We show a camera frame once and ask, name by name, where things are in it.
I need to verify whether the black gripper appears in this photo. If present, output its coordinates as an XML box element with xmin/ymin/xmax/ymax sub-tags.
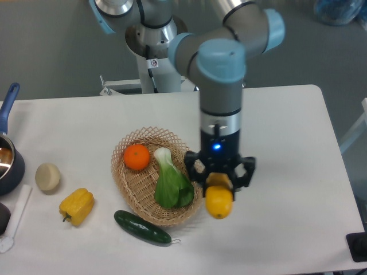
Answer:
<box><xmin>184</xmin><ymin>130</ymin><xmax>256</xmax><ymax>201</ymax></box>

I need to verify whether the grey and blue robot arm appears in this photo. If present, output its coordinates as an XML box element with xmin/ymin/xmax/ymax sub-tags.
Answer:
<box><xmin>89</xmin><ymin>1</ymin><xmax>285</xmax><ymax>196</ymax></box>

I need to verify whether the woven wicker basket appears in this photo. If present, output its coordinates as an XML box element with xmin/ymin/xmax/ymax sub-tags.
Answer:
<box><xmin>111</xmin><ymin>127</ymin><xmax>204</xmax><ymax>227</ymax></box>

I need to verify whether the green bok choy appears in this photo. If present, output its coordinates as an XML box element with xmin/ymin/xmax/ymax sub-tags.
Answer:
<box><xmin>154</xmin><ymin>147</ymin><xmax>194</xmax><ymax>209</ymax></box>

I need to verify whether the orange tangerine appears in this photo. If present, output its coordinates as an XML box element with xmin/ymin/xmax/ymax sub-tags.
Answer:
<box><xmin>123</xmin><ymin>144</ymin><xmax>150</xmax><ymax>171</ymax></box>

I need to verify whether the dark green cucumber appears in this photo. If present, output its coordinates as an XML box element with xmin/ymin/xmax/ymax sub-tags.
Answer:
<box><xmin>114</xmin><ymin>210</ymin><xmax>181</xmax><ymax>245</ymax></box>

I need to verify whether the yellow bell pepper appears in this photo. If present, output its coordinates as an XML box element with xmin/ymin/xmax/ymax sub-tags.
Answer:
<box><xmin>59</xmin><ymin>188</ymin><xmax>95</xmax><ymax>226</ymax></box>

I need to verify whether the black device at table edge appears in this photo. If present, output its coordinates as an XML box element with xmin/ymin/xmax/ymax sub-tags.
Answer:
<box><xmin>346</xmin><ymin>232</ymin><xmax>366</xmax><ymax>262</ymax></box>

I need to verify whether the beige round potato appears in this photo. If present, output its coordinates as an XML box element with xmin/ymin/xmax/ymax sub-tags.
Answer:
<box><xmin>35</xmin><ymin>163</ymin><xmax>61</xmax><ymax>195</ymax></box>

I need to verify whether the blue plastic bag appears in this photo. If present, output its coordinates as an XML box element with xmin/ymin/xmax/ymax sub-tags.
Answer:
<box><xmin>313</xmin><ymin>0</ymin><xmax>366</xmax><ymax>26</ymax></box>

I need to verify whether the dark blue saucepan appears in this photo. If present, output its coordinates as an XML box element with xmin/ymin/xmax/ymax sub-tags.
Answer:
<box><xmin>1</xmin><ymin>82</ymin><xmax>25</xmax><ymax>196</ymax></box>

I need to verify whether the dark round object left edge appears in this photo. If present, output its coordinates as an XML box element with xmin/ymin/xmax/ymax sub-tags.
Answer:
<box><xmin>0</xmin><ymin>203</ymin><xmax>11</xmax><ymax>235</ymax></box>

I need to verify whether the white spatula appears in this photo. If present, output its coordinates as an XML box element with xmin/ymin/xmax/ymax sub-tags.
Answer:
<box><xmin>1</xmin><ymin>184</ymin><xmax>32</xmax><ymax>254</ymax></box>

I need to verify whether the white frame right edge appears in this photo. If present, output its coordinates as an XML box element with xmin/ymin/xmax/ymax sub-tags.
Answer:
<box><xmin>339</xmin><ymin>98</ymin><xmax>366</xmax><ymax>154</ymax></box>

